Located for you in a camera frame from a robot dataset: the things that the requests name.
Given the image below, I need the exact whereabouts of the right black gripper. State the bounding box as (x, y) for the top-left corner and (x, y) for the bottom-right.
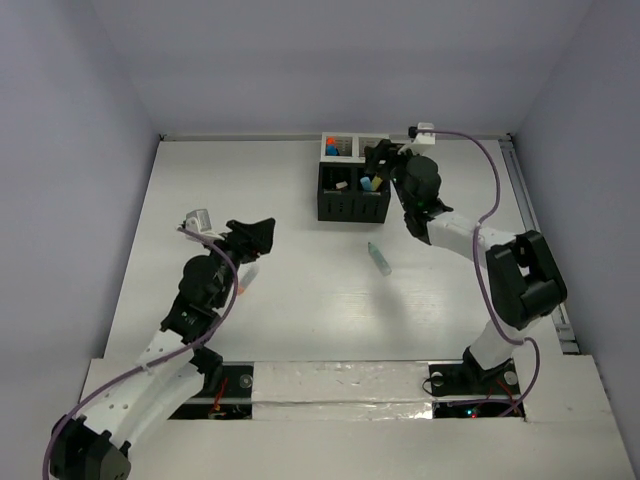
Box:
(366, 138), (425, 212)

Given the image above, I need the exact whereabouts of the yellow highlighter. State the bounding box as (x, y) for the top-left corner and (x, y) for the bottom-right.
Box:
(371, 175), (383, 191)

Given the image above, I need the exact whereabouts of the light blue highlighter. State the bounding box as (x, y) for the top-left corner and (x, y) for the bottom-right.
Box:
(360, 176), (374, 192)

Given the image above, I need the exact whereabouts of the orange cap black highlighter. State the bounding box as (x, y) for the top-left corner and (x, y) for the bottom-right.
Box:
(325, 138), (336, 156)

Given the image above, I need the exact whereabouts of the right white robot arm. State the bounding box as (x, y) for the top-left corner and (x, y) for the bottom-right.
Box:
(364, 139), (567, 392)

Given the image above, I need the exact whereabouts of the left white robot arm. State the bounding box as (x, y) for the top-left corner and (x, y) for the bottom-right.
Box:
(41, 213), (276, 479)

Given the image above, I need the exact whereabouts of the white slotted container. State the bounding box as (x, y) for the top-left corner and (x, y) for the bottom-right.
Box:
(320, 132), (390, 163)

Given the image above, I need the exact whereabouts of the black slotted container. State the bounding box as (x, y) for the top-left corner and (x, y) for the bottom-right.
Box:
(316, 162), (391, 224)

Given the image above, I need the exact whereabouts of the green grey highlighter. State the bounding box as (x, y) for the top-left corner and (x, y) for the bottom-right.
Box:
(368, 242), (392, 276)

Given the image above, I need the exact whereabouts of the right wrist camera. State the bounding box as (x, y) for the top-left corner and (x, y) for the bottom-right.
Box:
(408, 122), (436, 150)

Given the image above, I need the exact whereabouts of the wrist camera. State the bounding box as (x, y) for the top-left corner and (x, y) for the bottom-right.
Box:
(408, 122), (436, 150)
(181, 209), (212, 235)

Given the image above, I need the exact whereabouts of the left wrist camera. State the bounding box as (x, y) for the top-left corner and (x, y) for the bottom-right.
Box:
(181, 209), (212, 235)

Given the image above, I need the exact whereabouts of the metal rail right edge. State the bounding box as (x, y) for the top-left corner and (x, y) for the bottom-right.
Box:
(499, 133), (581, 355)

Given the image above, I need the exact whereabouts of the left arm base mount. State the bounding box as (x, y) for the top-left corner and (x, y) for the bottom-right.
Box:
(170, 347), (254, 420)

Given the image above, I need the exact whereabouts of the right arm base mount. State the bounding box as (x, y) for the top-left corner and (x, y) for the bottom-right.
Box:
(422, 351), (525, 419)

